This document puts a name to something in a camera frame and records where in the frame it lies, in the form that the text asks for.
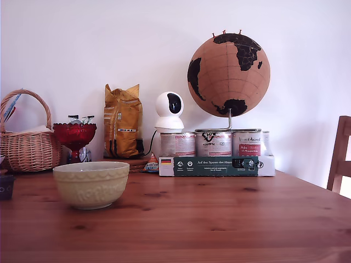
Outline cork globe on metal stand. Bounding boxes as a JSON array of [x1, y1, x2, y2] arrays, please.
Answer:
[[187, 31, 271, 133]]

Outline tin can with script label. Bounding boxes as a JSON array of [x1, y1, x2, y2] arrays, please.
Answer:
[[232, 130, 264, 158]]

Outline tin can with black logo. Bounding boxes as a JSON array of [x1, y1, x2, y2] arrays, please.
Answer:
[[195, 130, 233, 158]]

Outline tin can with white label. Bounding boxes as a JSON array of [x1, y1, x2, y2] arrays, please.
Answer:
[[262, 130, 275, 157]]

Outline red glass footed bowl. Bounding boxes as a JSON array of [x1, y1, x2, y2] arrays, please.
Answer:
[[53, 122, 97, 165]]

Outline round woven trivet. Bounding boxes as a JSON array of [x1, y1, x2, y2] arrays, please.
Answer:
[[102, 157, 150, 174]]

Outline black security camera cable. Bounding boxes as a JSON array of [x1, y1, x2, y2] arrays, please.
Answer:
[[147, 129, 158, 157]]

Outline small triangular snack packet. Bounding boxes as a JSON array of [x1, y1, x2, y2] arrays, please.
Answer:
[[140, 152, 160, 174]]

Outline tin can with red label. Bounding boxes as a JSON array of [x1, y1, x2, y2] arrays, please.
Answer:
[[160, 132, 196, 158]]

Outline pale green ceramic bowl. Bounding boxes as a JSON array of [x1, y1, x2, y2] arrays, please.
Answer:
[[52, 161, 130, 211]]

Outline wicker basket with handle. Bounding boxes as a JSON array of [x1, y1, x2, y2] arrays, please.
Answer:
[[0, 89, 63, 173]]

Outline papers in basket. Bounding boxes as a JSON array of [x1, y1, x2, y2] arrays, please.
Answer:
[[2, 92, 53, 134]]

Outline yellow coffee bag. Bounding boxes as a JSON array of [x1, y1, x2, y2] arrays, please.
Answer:
[[103, 83, 144, 159]]

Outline wooden chair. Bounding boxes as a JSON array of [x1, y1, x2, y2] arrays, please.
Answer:
[[326, 115, 351, 196]]

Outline white dome security camera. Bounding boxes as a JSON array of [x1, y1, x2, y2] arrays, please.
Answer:
[[154, 91, 185, 135]]

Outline small white dark figurine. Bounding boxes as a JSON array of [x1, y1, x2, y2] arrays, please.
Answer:
[[78, 146, 93, 163]]

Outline green white cardboard tray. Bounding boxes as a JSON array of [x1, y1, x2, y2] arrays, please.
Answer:
[[158, 155, 276, 178]]

